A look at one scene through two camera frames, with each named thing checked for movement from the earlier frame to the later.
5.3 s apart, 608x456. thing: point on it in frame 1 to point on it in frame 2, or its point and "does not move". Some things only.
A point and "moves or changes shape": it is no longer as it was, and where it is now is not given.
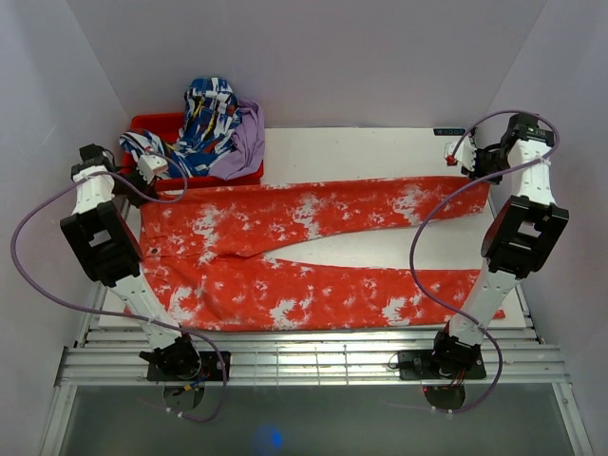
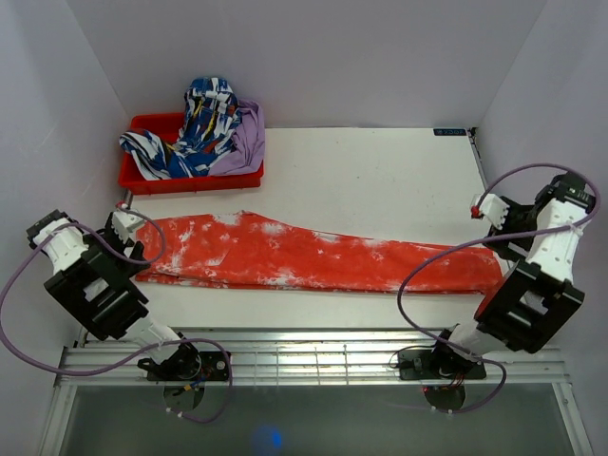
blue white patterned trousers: x=206 y=134 does not move
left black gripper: x=147 y=190 to x=130 y=269
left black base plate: x=211 y=369 does not move
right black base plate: x=419 y=365 does not move
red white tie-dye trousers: x=205 y=253 moves or changes shape
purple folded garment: x=249 y=140 does not move
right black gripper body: x=489 y=162 to x=520 y=218
